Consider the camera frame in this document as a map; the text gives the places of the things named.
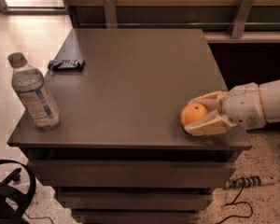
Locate black power cable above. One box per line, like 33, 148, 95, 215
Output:
214, 181, 255, 224

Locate metal shelf bracket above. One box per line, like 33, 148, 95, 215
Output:
229, 0, 255, 39
103, 0, 118, 29

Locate wooden wall shelf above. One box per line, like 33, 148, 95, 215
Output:
63, 0, 280, 43

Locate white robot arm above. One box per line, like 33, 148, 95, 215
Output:
181, 80, 280, 136

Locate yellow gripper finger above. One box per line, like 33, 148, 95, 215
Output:
184, 110, 237, 136
189, 91, 227, 113

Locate right metal shelf bracket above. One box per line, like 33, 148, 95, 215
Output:
229, 0, 255, 39

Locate orange fruit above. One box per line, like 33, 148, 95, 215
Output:
181, 103, 208, 126

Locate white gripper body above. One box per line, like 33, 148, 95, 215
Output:
222, 83, 266, 130

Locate left metal shelf bracket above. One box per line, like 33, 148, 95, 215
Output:
103, 0, 118, 29

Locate grey drawer cabinet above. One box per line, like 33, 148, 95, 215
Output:
9, 29, 250, 224

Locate dark rxbar blueberry wrapper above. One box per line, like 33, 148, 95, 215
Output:
48, 60, 85, 72

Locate clear plastic water bottle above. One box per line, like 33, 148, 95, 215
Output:
7, 52, 60, 130

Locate black office chair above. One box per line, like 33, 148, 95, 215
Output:
0, 159, 36, 224

